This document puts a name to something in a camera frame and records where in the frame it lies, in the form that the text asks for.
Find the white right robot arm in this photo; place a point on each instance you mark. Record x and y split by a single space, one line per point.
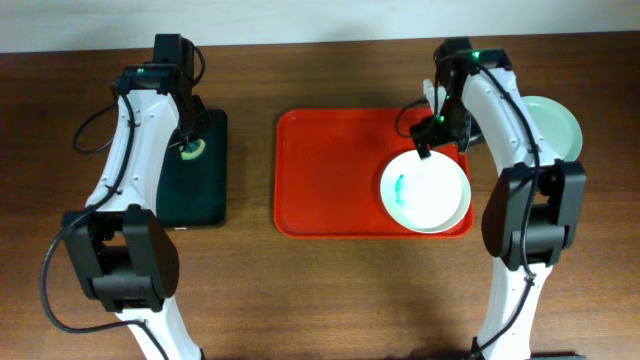
534 208

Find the black plastic tray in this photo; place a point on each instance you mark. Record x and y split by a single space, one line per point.
193 193

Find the green yellow sponge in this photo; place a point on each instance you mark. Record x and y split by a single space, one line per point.
192 150

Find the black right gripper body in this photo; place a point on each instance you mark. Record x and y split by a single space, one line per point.
435 131

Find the red plastic tray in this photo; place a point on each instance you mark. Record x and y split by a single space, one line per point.
327 169

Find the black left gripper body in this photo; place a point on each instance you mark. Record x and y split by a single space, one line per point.
189 126

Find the mint green plate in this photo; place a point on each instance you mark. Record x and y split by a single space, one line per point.
557 125

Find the white plate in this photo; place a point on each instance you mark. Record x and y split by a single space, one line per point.
426 196

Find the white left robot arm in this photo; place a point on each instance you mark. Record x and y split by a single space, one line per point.
121 254

